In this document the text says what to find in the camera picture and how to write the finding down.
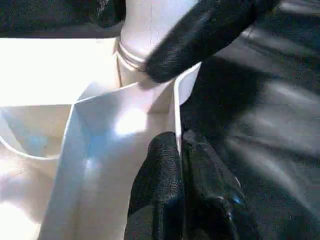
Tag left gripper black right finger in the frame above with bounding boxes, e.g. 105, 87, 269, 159
181, 129, 261, 240

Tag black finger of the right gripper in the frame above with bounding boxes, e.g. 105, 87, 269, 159
144, 0, 259, 84
96, 0, 127, 28

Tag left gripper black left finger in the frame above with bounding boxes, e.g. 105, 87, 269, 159
126, 130, 186, 240

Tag white plastic table leg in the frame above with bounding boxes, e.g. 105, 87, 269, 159
119, 0, 198, 72

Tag white plastic table top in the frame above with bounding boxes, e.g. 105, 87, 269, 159
0, 37, 203, 240

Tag black mat cloth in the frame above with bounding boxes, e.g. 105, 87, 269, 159
0, 0, 320, 240

